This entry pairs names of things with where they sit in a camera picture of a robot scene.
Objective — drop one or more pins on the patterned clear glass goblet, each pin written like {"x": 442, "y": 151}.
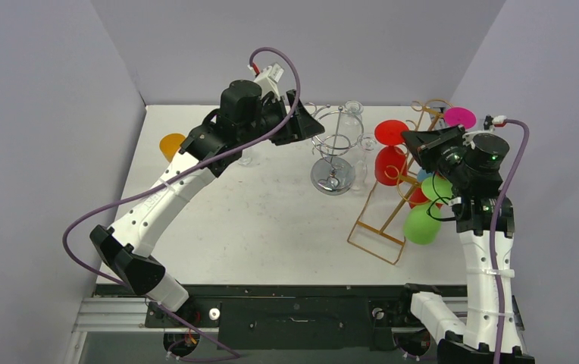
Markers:
{"x": 246, "y": 158}

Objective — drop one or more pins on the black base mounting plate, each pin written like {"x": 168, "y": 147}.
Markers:
{"x": 227, "y": 322}

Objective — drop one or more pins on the pink plastic wine glass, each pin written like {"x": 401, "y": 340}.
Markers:
{"x": 459, "y": 116}

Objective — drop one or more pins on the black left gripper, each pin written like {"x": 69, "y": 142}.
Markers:
{"x": 303, "y": 125}

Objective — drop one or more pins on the blue plastic wine glass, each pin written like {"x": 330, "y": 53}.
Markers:
{"x": 423, "y": 175}

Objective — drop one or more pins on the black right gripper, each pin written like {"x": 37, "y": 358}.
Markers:
{"x": 437, "y": 148}

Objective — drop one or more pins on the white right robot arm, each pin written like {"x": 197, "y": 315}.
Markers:
{"x": 484, "y": 220}

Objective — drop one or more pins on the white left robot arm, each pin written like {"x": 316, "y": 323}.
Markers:
{"x": 126, "y": 245}

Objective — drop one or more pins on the yellow plastic wine glass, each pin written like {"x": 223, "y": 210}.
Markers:
{"x": 170, "y": 144}

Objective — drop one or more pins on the gold wire glass rack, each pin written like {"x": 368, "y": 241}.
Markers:
{"x": 378, "y": 229}

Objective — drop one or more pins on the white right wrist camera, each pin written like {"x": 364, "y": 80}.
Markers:
{"x": 489, "y": 126}

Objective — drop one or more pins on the green plastic wine glass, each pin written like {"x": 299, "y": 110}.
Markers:
{"x": 425, "y": 219}

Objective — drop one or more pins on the clear stemmed wine glass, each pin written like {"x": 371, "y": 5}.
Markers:
{"x": 358, "y": 157}

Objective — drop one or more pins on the red plastic wine glass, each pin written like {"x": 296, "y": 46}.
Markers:
{"x": 390, "y": 161}

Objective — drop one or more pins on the chrome spiral glass rack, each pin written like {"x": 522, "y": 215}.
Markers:
{"x": 331, "y": 174}

